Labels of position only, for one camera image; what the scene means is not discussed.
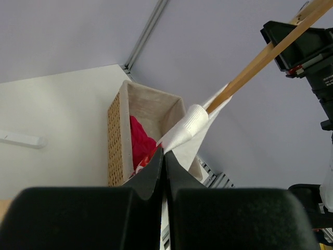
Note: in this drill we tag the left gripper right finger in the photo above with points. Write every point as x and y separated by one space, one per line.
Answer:
232 218

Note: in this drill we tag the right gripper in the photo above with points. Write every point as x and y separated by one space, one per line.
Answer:
311 43

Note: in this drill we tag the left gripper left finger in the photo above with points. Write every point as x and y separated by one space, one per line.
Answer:
122 217

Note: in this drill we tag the wooden hanger with metal hook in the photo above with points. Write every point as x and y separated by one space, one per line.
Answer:
268 54

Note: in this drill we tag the white printed t shirt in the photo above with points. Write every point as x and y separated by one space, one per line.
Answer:
185 138

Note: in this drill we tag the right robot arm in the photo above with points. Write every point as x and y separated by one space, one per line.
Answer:
296 124

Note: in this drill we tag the pink cloth in basket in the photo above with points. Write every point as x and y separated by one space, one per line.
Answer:
143 146

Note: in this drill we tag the wicker basket with liner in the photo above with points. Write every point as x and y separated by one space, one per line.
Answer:
138 118

